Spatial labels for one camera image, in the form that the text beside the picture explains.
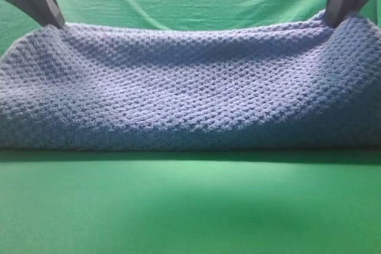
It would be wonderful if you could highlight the blue waffle-weave towel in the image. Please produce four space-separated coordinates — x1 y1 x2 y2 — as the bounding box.
1 13 380 150

